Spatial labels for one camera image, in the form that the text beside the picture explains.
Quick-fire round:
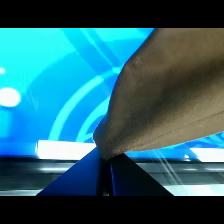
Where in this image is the brown garment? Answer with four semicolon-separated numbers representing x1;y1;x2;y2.
92;27;224;161

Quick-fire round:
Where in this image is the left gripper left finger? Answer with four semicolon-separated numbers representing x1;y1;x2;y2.
36;147;102;197

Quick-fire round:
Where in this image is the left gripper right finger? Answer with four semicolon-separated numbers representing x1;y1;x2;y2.
109;152;174;197

